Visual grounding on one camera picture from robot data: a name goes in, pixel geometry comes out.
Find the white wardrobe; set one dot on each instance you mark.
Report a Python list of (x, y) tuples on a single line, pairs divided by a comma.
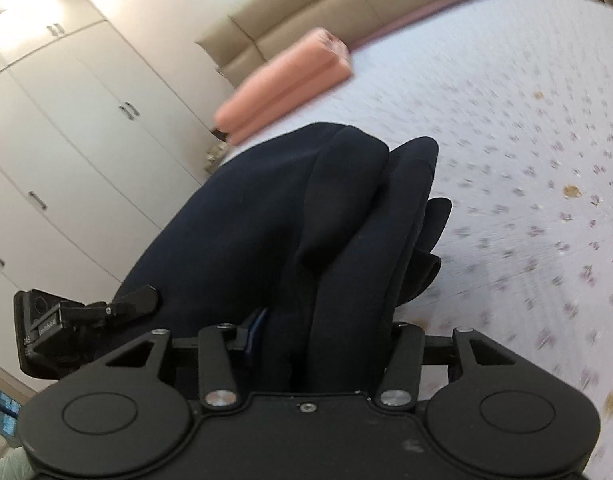
[(97, 154)]

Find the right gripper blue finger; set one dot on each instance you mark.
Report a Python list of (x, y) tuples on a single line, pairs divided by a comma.
[(251, 332)]

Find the floral quilted bedspread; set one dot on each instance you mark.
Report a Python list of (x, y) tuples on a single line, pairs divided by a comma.
[(519, 96)]

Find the pink folded blanket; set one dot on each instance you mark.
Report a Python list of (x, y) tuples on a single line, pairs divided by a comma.
[(316, 63)]

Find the dark navy garment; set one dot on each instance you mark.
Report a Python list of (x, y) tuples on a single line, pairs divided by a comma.
[(314, 238)]

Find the beige bedside table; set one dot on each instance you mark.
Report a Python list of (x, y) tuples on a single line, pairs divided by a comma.
[(216, 154)]

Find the beige upholstered headboard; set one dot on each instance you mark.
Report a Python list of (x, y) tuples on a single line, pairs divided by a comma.
[(259, 29)]

